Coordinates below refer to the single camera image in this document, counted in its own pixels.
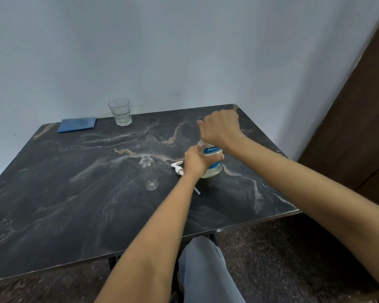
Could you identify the person's left forearm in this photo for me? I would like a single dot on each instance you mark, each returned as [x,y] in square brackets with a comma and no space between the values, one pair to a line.
[151,246]

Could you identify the person's right fingers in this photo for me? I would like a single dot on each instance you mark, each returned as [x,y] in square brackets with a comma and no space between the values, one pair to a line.
[202,127]

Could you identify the person's left hand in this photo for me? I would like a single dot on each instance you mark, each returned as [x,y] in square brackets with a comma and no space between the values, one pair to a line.
[194,162]

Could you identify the white pump dispenser head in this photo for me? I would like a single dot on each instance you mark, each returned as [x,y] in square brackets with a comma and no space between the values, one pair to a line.
[177,168]

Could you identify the blue folded cloth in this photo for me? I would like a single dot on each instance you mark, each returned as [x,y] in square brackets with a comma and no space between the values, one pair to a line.
[77,124]

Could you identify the small clear glass bottle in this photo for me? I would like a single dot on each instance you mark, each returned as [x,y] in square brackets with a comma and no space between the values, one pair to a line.
[149,173]

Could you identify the clear bottle with blue label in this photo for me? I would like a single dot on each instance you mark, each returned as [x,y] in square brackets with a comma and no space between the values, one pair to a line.
[213,150]

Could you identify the person's right forearm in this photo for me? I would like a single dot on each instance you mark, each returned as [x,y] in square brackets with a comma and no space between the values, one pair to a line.
[303,192]

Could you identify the person's left fingers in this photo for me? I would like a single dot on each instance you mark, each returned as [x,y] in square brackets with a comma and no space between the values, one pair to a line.
[214,158]

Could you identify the clear drinking glass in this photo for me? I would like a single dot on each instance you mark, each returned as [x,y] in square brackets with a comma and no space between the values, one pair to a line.
[120,112]

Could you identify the person's grey trouser leg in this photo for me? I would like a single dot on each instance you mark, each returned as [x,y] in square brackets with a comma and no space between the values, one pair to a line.
[205,274]

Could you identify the dark brown wooden door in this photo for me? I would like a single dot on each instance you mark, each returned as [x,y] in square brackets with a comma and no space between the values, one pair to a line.
[360,123]

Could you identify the person's right hand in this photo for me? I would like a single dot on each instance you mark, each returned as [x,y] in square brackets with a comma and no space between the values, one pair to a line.
[221,127]

